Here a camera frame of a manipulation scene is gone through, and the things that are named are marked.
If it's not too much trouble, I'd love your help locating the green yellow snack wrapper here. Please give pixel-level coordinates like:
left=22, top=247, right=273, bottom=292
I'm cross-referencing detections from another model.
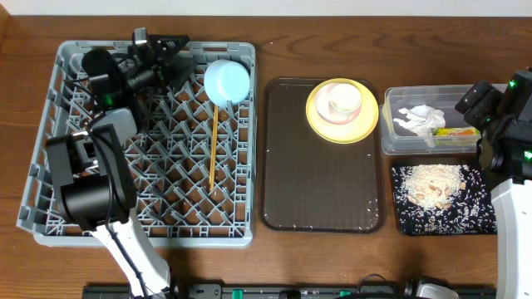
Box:
left=434, top=126, right=480, bottom=146

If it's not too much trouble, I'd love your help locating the food scraps rice pile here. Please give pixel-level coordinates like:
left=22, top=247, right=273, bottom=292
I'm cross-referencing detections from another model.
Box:
left=392, top=164, right=498, bottom=234

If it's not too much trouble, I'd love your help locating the white paper napkin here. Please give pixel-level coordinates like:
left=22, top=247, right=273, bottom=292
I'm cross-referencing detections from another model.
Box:
left=392, top=105, right=446, bottom=148

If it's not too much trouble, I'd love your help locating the wooden chopstick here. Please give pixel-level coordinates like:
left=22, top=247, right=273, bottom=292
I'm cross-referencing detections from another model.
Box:
left=209, top=105, right=219, bottom=191
left=210, top=105, right=219, bottom=171

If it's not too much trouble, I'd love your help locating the light blue bowl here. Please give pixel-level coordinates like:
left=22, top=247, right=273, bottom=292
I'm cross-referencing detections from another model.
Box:
left=204, top=60, right=251, bottom=108

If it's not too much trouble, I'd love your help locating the yellow plate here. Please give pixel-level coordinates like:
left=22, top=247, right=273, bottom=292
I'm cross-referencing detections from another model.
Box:
left=305, top=78, right=378, bottom=144

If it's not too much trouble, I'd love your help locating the cream white cup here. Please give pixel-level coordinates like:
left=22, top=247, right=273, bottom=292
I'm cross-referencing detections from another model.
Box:
left=328, top=83, right=362, bottom=119

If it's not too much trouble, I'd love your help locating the pink bowl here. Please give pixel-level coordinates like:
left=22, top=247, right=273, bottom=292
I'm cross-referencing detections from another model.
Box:
left=314, top=83, right=362, bottom=125

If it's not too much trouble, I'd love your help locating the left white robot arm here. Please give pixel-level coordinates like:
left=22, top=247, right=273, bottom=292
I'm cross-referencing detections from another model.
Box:
left=46, top=27, right=196, bottom=298

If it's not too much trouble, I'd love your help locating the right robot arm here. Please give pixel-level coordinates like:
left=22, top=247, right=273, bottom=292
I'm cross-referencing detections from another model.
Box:
left=477, top=70, right=531, bottom=299

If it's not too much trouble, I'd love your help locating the black waste tray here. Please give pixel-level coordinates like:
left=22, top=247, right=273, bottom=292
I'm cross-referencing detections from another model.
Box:
left=390, top=157, right=500, bottom=237

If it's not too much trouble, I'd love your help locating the clear plastic waste bin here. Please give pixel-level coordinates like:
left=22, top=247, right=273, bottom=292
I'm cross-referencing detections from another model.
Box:
left=380, top=85, right=480, bottom=155

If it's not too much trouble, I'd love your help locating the grey dishwasher rack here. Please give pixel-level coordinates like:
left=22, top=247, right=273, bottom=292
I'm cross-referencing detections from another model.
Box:
left=17, top=41, right=258, bottom=248

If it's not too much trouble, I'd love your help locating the dark brown serving tray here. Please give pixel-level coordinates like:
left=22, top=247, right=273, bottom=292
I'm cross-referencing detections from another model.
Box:
left=259, top=78, right=386, bottom=233

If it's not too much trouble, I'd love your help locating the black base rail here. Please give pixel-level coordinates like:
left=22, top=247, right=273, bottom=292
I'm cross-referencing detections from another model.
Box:
left=81, top=273, right=498, bottom=299

